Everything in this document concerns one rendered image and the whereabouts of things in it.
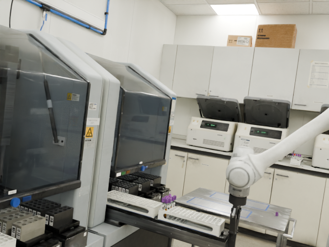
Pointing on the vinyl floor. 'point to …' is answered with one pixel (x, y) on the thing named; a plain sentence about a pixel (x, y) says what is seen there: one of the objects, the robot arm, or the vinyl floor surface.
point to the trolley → (268, 209)
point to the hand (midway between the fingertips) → (232, 240)
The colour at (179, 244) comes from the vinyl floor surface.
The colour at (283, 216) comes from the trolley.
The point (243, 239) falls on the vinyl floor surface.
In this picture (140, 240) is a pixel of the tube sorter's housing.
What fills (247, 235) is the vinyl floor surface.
